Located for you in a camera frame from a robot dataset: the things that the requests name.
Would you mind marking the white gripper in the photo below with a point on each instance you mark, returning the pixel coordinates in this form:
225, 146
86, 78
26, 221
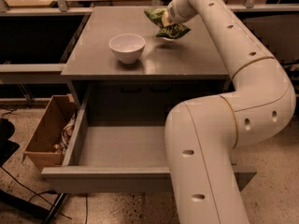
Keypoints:
175, 12

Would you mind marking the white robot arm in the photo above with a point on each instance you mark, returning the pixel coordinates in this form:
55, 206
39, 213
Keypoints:
200, 133

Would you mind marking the grey counter cabinet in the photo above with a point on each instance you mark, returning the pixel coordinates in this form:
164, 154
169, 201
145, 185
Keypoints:
194, 56

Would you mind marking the grey metal shelf rail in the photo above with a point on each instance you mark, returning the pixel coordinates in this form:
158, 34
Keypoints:
32, 73

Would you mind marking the black stand base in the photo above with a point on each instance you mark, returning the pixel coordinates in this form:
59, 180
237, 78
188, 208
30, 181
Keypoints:
46, 215

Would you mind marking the brown cardboard box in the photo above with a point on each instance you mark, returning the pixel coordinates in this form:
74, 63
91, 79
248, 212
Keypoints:
44, 148

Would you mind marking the green jalapeno chip bag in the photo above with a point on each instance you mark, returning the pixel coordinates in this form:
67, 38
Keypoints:
173, 32

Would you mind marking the grey open top drawer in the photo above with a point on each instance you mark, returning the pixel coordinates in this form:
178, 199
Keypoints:
118, 144

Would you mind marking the white ceramic bowl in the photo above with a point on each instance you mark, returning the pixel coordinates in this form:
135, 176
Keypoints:
127, 48

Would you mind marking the crumpled wrappers in box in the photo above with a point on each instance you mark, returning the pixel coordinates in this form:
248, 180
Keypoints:
66, 135

